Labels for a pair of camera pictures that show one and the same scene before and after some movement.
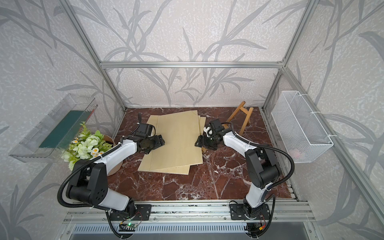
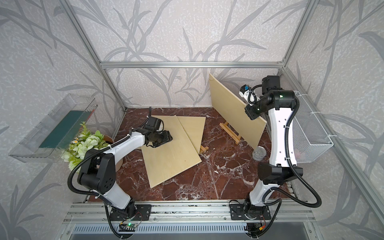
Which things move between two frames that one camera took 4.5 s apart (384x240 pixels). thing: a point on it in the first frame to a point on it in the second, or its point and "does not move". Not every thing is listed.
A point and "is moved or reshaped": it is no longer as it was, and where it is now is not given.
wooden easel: x=248 y=119 is moved or reshaped
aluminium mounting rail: x=92 y=212 does not move
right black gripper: x=199 y=139 to x=252 y=114
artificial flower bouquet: x=87 y=145 does not move
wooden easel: x=203 y=150 does not move
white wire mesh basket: x=300 y=134 does not move
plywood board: x=145 y=160 is moved or reshaped
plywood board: x=180 y=131 to x=231 y=109
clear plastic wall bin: x=51 y=137 does not move
